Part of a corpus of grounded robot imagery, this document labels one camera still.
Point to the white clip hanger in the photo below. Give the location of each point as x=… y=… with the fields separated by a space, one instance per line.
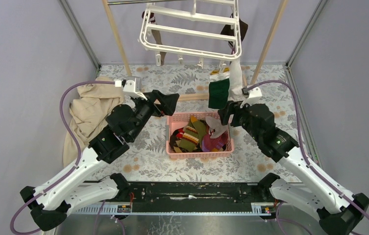
x=235 y=38

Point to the magenta purple-cuff sock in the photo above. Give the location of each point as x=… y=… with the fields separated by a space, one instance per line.
x=214 y=145

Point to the taupe sock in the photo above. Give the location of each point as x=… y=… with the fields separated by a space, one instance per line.
x=216 y=127

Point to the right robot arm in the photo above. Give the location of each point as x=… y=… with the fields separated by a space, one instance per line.
x=337 y=209

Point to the pink plastic basket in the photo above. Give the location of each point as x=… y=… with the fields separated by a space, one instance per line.
x=179 y=120

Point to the beige cloth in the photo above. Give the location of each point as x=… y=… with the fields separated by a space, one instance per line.
x=85 y=117

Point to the wooden drying rack frame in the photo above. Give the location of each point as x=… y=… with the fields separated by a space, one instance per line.
x=202 y=96

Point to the metal hanging rod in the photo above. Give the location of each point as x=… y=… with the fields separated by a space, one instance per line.
x=125 y=2

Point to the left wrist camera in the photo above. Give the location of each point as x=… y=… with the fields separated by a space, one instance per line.
x=131 y=86

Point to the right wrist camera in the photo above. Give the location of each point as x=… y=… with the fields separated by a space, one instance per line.
x=254 y=96

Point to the green sock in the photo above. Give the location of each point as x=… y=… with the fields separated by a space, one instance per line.
x=218 y=89

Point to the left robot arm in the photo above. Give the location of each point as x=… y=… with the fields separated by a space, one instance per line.
x=52 y=202

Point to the olive orange striped sock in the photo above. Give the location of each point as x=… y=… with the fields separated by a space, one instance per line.
x=194 y=133

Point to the dark brown tan argyle sock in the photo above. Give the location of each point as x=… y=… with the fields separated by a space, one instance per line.
x=174 y=144

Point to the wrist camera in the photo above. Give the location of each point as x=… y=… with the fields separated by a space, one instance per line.
x=254 y=96
x=131 y=86

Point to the black red yellow argyle sock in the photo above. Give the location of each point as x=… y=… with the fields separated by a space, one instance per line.
x=179 y=133

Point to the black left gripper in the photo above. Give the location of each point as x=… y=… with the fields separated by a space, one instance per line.
x=167 y=103

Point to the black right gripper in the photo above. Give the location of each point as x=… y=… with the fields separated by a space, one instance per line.
x=232 y=107

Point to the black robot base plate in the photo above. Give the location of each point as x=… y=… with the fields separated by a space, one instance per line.
x=194 y=197

